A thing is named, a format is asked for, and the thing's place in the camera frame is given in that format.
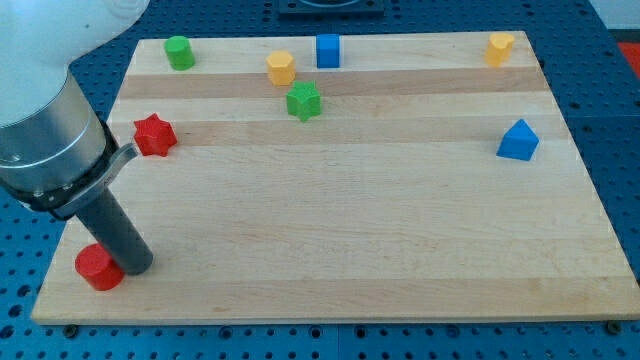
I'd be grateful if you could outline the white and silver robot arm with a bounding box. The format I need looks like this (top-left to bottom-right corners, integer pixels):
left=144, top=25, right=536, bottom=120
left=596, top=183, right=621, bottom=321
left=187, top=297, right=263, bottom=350
left=1, top=0, right=149, bottom=220

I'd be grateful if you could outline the green star block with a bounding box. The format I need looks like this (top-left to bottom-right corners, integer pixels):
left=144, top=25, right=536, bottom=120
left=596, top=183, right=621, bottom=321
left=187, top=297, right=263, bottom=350
left=286, top=81, right=322, bottom=122

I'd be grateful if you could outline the red star block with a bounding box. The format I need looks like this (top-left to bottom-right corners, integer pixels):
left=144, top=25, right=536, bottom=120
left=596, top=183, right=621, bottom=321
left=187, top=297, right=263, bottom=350
left=134, top=113, right=178, bottom=157

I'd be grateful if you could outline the wooden board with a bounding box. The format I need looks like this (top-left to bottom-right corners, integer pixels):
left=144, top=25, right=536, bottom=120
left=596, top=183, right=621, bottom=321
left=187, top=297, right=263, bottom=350
left=32, top=31, right=639, bottom=325

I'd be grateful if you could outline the yellow hexagon block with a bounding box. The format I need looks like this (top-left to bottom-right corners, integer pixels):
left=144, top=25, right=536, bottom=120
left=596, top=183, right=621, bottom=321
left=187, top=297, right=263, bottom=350
left=265, top=50, right=296, bottom=86

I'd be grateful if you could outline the blue cube block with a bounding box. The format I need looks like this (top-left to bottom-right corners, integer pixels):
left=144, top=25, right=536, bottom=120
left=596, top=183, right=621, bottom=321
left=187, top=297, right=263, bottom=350
left=315, top=34, right=341, bottom=68

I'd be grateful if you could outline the green cylinder block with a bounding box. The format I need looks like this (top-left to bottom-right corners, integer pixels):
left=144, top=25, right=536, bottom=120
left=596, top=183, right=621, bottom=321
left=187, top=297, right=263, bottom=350
left=164, top=35, right=195, bottom=71

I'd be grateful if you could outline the blue triangle block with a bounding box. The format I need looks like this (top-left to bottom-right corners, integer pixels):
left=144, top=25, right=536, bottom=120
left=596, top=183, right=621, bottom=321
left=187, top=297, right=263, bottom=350
left=496, top=119, right=539, bottom=161

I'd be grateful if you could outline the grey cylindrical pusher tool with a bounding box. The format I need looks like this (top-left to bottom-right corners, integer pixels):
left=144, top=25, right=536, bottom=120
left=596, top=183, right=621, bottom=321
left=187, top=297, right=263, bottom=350
left=76, top=190, right=154, bottom=275

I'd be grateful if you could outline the yellow heart block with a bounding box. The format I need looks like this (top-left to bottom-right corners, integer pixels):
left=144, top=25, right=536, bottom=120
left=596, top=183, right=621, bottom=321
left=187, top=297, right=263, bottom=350
left=485, top=32, right=515, bottom=67

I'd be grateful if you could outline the red cylinder block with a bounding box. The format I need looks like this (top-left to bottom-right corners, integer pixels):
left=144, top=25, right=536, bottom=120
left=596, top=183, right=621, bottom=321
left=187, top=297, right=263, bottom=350
left=74, top=243, right=125, bottom=291

